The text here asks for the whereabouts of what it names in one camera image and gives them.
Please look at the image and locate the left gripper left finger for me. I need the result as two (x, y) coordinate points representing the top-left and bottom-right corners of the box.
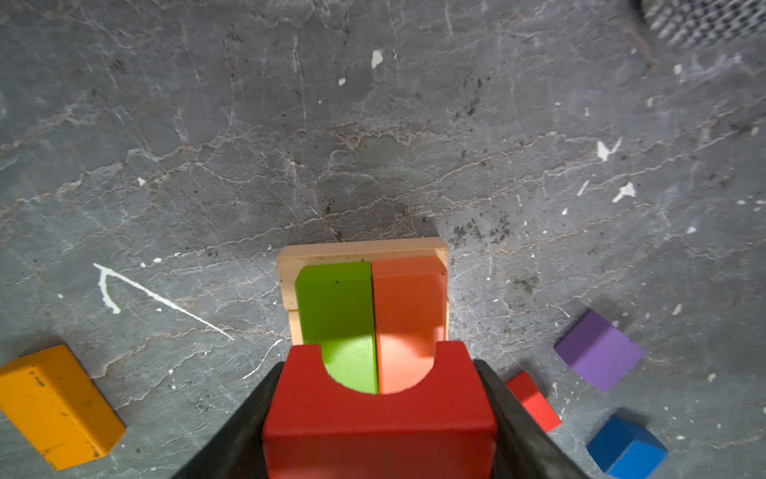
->
(173, 361), (284, 479)

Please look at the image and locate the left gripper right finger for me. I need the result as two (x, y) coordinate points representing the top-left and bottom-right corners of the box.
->
(474, 359), (588, 479)

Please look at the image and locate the red long block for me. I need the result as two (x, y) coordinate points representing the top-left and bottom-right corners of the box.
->
(263, 341), (498, 478)

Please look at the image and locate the green block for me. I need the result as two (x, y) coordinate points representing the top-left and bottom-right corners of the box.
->
(295, 261), (378, 394)

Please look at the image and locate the orange-red long block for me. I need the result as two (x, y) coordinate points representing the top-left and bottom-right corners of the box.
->
(372, 257), (448, 394)

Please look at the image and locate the natural wood block 58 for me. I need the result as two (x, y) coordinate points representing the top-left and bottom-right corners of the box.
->
(276, 237), (449, 311)

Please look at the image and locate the natural wood block 31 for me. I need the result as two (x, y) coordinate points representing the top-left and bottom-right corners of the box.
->
(288, 311), (303, 345)

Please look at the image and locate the red cube block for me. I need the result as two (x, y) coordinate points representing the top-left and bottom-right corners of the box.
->
(506, 371), (563, 433)

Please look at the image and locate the blue cube block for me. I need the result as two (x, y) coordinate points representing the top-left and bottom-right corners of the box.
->
(586, 415), (668, 479)

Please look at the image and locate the purple cube block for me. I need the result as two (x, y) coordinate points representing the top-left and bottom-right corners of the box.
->
(554, 311), (644, 392)

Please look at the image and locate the orange yellow block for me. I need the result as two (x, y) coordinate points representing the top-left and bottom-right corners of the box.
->
(1, 344), (126, 471)

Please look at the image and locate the purple glitter microphone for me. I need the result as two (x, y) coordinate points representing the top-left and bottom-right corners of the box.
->
(640, 0), (765, 49)

